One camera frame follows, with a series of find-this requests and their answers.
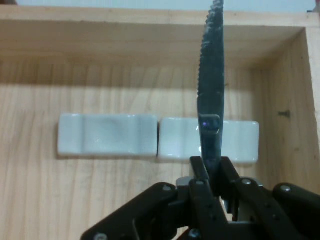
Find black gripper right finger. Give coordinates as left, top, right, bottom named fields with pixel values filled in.
left=218, top=156, right=320, bottom=240

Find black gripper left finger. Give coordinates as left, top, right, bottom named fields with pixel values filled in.
left=79, top=156, right=230, bottom=240

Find silver serrated table knife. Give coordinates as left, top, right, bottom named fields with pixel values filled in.
left=196, top=0, right=226, bottom=198

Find white ceramic cutlery rest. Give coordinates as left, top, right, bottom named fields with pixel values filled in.
left=57, top=113, right=159, bottom=160
left=156, top=116, right=260, bottom=166

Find light wooden drawer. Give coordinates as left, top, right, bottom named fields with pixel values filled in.
left=0, top=4, right=320, bottom=240

